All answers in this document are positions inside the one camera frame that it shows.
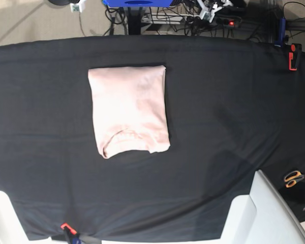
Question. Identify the orange handled scissors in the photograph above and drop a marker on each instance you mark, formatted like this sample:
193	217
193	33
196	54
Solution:
292	178

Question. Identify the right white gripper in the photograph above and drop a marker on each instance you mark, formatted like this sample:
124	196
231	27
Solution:
77	5

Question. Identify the black table cloth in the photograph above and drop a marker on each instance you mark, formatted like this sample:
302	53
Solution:
233	107

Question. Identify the white left chair armrest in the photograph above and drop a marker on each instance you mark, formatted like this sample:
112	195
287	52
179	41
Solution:
11	230

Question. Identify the blue plastic box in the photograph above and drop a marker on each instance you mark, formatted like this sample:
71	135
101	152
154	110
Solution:
137	3

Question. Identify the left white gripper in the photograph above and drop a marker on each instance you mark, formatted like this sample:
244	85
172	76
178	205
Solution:
209	8

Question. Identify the pink T-shirt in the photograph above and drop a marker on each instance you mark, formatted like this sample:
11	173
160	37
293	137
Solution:
129	109

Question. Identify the red black clamp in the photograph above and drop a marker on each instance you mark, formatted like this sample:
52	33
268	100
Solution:
295	52

